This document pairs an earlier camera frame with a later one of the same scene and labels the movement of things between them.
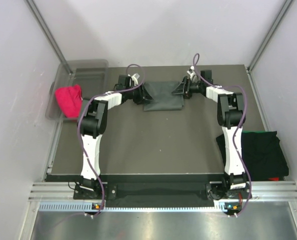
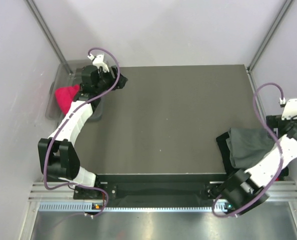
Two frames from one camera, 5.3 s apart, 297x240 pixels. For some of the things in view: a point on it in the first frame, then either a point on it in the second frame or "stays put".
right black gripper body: (190, 88) → (275, 121)
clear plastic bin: (92, 76) stays put
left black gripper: (142, 96) → (114, 71)
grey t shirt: (163, 98) → (247, 146)
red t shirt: (69, 99) stays put
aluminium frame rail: (267, 190) stays put
